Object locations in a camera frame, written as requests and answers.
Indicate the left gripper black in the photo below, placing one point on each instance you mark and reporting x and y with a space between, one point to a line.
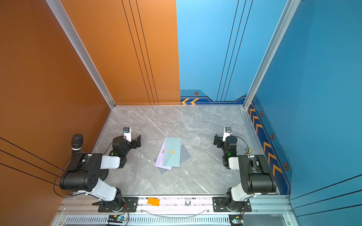
134 142

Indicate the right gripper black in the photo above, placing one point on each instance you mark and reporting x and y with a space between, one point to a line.
220 141

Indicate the purple envelope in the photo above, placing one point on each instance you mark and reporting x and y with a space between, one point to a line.
159 160

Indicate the grey envelope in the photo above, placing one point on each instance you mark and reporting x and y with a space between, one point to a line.
185 155

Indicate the teal envelope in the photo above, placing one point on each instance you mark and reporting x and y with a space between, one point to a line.
172 160

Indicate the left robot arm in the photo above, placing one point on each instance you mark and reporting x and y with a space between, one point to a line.
84 173

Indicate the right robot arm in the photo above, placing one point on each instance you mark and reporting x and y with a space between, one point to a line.
256 177

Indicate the black microphone on stand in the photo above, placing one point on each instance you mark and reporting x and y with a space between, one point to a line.
77 142

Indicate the orange lego brick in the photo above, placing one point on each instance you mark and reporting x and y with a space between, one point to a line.
153 201

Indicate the left green circuit board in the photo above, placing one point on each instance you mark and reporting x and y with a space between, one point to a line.
117 220

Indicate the green circuit board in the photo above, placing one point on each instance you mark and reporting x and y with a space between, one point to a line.
236 220
117 220

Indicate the right green circuit board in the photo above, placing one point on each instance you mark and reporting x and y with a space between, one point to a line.
236 220

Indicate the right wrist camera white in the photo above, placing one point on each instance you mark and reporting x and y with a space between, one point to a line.
227 133

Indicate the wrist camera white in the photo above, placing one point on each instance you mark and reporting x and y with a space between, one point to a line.
127 134
227 133

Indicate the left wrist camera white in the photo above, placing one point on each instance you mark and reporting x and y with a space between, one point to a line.
127 134

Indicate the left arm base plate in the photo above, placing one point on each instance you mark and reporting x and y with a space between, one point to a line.
128 204

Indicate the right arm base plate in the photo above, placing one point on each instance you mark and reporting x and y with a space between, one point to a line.
220 204

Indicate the silver knob on rail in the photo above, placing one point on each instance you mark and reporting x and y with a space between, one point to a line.
187 202

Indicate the aluminium front rail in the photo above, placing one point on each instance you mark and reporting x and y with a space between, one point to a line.
175 205

